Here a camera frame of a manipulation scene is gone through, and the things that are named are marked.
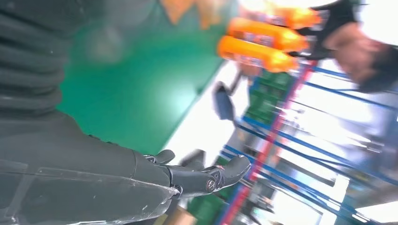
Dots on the brown cardboard box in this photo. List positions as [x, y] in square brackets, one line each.
[180, 217]

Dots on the person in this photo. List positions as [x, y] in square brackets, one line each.
[357, 52]

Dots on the tablet in blue cover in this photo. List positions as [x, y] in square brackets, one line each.
[224, 102]

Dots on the yellow tape sheet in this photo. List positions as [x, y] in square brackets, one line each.
[177, 11]

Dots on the green storage bin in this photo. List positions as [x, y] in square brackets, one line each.
[208, 208]
[267, 99]

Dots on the white table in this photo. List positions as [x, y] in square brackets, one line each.
[199, 130]

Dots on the green table mat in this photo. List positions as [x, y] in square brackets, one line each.
[140, 77]

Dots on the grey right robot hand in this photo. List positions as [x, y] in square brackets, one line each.
[77, 174]

